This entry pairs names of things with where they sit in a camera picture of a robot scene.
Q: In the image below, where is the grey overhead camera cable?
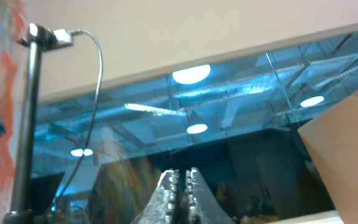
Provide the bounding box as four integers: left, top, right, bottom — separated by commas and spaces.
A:
44, 29, 104, 215

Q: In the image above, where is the black camera stand pole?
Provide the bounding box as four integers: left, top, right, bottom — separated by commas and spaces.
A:
2, 23, 48, 224

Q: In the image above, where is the brown cardboard box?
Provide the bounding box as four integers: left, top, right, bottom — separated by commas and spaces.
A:
298, 90, 358, 223

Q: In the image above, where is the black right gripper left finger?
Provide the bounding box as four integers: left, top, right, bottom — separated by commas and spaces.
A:
131, 169, 180, 224

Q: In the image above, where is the silver overhead camera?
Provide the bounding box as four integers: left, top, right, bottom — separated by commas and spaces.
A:
52, 29, 74, 49

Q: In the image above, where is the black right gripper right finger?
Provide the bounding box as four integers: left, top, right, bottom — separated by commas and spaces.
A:
185, 167, 235, 224

